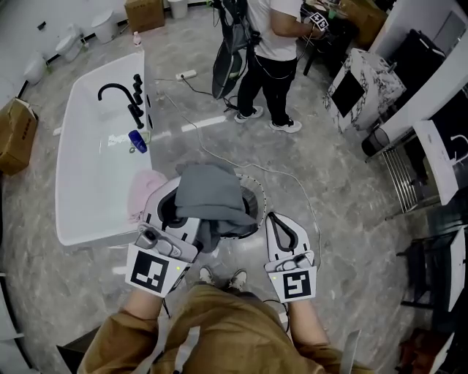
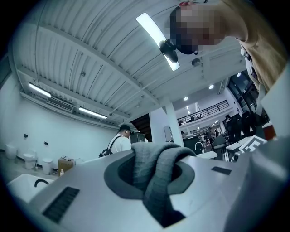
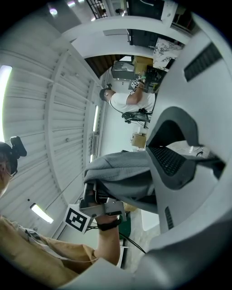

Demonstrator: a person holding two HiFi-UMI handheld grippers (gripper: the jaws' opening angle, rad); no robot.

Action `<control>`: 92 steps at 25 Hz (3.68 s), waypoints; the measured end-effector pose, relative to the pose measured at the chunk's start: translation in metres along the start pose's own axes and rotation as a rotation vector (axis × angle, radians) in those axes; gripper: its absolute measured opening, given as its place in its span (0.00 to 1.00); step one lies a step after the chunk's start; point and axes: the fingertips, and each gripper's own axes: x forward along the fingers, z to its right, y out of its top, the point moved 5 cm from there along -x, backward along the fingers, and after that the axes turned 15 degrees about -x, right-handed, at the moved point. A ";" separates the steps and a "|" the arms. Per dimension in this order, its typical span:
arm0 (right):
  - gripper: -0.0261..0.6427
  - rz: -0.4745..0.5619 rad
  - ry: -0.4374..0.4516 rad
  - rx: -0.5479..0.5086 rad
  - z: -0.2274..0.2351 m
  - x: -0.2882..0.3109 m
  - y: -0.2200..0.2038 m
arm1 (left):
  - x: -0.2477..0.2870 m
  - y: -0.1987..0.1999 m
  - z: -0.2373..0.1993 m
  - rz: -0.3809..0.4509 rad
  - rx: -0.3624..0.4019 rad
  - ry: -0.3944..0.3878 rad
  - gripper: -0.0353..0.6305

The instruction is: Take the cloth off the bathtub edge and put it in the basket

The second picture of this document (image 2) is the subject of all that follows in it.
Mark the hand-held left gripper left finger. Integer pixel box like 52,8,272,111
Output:
29,149,164,232

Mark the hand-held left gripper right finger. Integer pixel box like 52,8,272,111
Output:
167,155,242,232

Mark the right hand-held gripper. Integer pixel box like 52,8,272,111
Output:
227,135,290,232

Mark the grey cloth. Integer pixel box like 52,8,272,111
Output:
130,142,197,228

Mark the cardboard box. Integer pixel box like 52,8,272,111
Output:
58,157,76,176

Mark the white pedal bin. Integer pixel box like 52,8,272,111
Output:
42,158,54,175

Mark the black curved faucet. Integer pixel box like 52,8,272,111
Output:
34,179,49,188

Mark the red box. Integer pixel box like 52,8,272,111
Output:
262,122,277,141

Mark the white sink basin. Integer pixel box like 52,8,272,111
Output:
7,173,55,204

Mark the ceiling tube lamp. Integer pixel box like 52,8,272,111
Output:
28,82,52,98
78,106,108,120

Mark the white pillar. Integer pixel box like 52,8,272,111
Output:
149,101,184,148

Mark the black balcony railing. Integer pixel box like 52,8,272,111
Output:
177,99,230,126

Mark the long curved ceiling lamp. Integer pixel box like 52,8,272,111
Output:
135,12,181,72

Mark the person's head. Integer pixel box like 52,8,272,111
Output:
169,0,227,55

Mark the wall air conditioner unit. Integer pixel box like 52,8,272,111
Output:
46,97,74,114

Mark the black head-worn camera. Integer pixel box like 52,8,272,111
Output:
159,39,179,63

